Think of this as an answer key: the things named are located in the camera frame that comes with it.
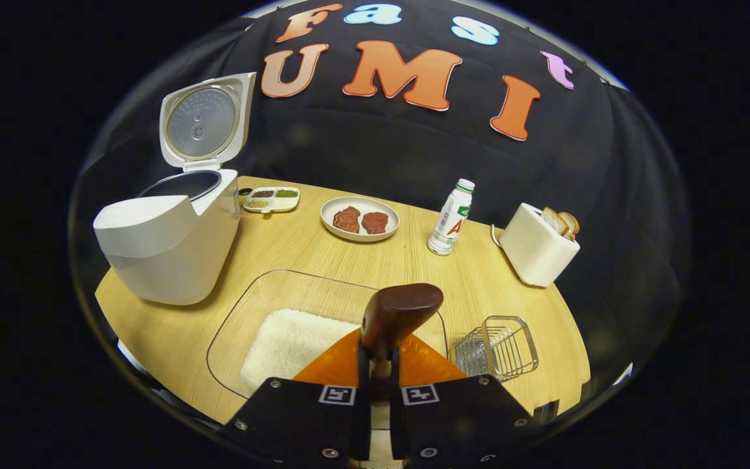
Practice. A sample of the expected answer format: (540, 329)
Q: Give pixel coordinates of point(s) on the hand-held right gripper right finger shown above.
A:
(394, 423)

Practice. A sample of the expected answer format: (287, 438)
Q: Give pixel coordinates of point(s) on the round beige plate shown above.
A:
(360, 203)

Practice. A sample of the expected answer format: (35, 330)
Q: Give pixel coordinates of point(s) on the white drink bottle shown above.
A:
(448, 225)

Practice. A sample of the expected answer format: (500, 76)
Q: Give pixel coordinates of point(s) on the red meat piece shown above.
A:
(347, 219)
(375, 223)

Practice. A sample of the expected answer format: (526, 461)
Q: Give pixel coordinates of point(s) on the brown wooden spoon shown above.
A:
(401, 309)

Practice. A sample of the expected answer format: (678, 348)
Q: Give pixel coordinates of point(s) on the toast bread slice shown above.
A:
(571, 225)
(554, 221)

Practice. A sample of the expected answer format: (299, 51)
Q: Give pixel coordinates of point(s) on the white divided grain dish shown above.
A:
(272, 202)

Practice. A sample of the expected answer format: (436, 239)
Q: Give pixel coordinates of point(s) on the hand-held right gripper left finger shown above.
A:
(363, 423)

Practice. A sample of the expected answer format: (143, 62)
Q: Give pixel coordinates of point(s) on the white rice cooker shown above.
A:
(166, 254)

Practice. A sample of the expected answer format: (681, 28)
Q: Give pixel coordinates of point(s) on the clear glass dish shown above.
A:
(297, 293)

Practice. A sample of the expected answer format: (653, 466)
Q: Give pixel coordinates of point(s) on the white toaster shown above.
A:
(534, 254)

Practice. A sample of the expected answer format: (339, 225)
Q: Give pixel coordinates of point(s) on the white rice pile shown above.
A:
(290, 345)

